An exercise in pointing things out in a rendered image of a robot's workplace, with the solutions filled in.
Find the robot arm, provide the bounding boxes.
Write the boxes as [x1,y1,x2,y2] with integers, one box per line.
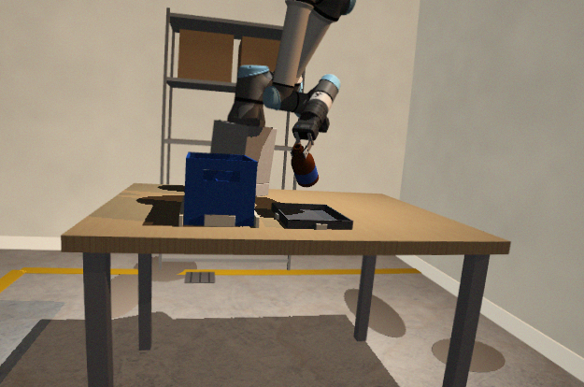
[227,0,357,127]

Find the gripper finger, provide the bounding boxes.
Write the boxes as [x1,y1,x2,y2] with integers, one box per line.
[290,132,301,157]
[303,133,314,158]

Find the dark brown bottle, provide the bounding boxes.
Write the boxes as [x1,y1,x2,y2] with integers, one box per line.
[291,144,319,187]

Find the dark blue crate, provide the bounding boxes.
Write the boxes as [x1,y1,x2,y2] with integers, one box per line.
[184,152,258,226]

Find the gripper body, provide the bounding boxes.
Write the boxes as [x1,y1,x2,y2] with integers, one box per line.
[292,92,332,140]

